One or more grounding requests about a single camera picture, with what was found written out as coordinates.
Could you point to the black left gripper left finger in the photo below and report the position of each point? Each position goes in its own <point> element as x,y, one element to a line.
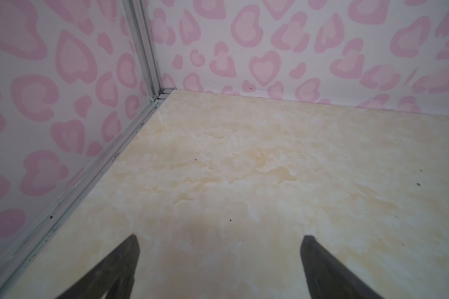
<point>112,277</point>

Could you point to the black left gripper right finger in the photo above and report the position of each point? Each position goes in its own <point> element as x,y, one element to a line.
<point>327,277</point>

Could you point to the aluminium frame profile left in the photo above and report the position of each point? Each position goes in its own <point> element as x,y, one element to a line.
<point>77,80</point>

